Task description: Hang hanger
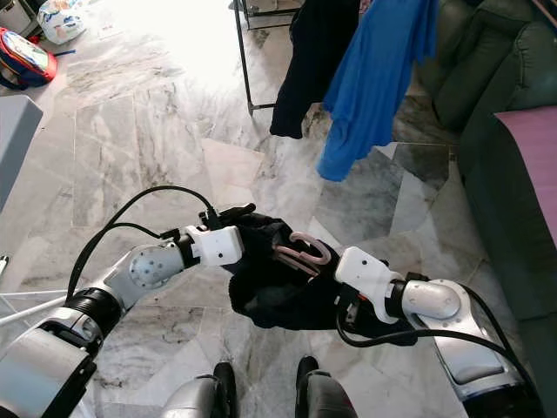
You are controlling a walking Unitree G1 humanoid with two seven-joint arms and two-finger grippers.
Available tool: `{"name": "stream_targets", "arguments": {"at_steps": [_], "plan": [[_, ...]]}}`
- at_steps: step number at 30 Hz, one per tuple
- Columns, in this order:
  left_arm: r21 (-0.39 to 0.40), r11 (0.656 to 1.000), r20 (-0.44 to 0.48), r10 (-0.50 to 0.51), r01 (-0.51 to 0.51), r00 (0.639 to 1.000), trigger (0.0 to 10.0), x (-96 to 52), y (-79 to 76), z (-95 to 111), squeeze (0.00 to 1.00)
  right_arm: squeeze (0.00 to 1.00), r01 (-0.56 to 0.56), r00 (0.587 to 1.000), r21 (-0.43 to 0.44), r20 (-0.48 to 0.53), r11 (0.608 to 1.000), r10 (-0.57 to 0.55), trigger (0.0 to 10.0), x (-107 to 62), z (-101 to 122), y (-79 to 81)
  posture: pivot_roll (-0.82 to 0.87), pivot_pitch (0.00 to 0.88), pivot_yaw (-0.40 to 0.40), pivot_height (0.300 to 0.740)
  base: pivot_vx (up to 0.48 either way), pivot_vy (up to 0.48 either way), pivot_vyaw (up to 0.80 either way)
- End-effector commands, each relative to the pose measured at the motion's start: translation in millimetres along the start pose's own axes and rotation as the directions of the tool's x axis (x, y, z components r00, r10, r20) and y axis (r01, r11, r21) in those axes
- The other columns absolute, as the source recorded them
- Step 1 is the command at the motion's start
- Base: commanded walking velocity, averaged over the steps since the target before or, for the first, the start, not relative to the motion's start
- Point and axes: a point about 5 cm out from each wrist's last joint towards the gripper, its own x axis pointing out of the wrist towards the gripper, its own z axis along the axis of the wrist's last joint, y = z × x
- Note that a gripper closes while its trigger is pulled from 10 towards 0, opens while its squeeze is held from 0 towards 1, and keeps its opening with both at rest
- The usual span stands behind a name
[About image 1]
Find dark navy shorts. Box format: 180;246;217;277
222;213;419;345

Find black metal clothes rack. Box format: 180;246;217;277
231;0;314;117

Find dark navy hanging garment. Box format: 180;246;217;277
269;0;363;140

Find blue shirt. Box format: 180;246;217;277
316;0;440;182

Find dark green sofa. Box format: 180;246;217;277
413;0;557;319

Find grey folding table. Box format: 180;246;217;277
0;94;44;210

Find pink cushion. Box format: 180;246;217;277
494;106;557;245

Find red blue backpack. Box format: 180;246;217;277
0;27;58;91

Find white printed plastic bag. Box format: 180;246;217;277
38;0;90;45

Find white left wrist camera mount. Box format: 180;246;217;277
188;225;245;267

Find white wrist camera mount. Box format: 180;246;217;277
334;246;406;323
188;225;245;267

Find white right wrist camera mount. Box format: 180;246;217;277
334;246;406;323

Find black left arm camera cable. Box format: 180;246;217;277
68;185;223;297

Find black left arm gripper cable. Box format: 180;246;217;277
71;222;184;293

